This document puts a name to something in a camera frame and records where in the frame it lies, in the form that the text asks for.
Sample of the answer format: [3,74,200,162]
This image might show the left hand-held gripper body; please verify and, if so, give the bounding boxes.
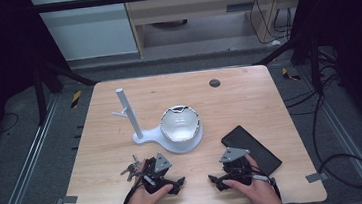
[138,151,183,199]

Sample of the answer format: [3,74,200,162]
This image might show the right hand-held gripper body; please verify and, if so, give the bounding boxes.
[217,145,255,191]

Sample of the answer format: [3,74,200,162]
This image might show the black leather wallet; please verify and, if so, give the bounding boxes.
[219,121,284,181]

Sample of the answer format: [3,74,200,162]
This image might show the bunch of metal keys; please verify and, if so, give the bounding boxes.
[118,153,144,184]

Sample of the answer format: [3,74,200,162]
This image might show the white bowl silver rim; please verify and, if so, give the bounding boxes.
[157,102,204,145]

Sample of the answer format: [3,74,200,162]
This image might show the white key stand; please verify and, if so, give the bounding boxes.
[109,79,207,161]

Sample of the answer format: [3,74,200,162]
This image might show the person's left hand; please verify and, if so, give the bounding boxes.
[116,155,177,204]

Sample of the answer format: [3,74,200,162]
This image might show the person's right hand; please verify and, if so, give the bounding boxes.
[219,151,283,204]

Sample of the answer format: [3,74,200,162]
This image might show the grey tape strip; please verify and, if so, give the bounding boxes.
[53,193,79,204]
[304,170,329,184]

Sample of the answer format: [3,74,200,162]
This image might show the grey round table grommet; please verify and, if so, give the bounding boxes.
[208,77,222,89]

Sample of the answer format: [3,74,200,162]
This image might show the yellow black striped tape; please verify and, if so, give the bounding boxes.
[280,65,303,83]
[68,88,84,110]

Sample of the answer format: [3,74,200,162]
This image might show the black metal stand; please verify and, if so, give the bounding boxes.
[249,33,325,102]
[29,53,103,128]

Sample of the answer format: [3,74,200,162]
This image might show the white cabinet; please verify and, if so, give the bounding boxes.
[29,0,139,66]

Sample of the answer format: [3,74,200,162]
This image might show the light wooden desk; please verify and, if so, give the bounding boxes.
[120,0,316,60]

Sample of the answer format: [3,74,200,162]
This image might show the right hand-held gripper cable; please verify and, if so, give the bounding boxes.
[249,163,283,203]

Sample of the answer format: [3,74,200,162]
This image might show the hand-held gripper cable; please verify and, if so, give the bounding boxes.
[117,173,159,204]
[249,163,283,203]

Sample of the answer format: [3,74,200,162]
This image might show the left hand-held gripper cable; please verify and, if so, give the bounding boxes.
[117,173,159,204]

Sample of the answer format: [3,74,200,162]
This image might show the long black floor cable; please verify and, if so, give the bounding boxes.
[280,59,362,197]

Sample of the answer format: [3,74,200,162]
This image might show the metal floor rail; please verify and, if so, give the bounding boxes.
[298,59,362,204]
[0,93,70,204]

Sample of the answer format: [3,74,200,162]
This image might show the black cables under desk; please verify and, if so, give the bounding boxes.
[247,0,296,47]

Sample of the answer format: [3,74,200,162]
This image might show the thin black floor cable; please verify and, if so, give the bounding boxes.
[0,111,21,136]

